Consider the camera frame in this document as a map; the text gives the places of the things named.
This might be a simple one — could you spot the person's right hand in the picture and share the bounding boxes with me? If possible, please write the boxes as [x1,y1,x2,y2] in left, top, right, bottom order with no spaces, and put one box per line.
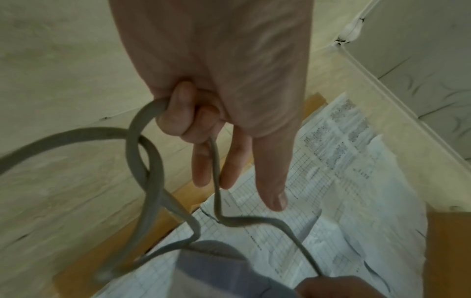
[296,274,385,298]

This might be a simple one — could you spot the person's left hand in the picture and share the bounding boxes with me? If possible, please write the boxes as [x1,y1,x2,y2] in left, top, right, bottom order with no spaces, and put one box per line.
[108,0,314,212]

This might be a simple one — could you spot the grey hair dryer cord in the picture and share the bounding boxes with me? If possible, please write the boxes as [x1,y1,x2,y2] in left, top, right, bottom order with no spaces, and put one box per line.
[0,98,325,288]

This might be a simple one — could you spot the gridded paper sheets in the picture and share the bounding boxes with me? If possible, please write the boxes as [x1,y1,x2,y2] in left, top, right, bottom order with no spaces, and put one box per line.
[91,92,430,298]

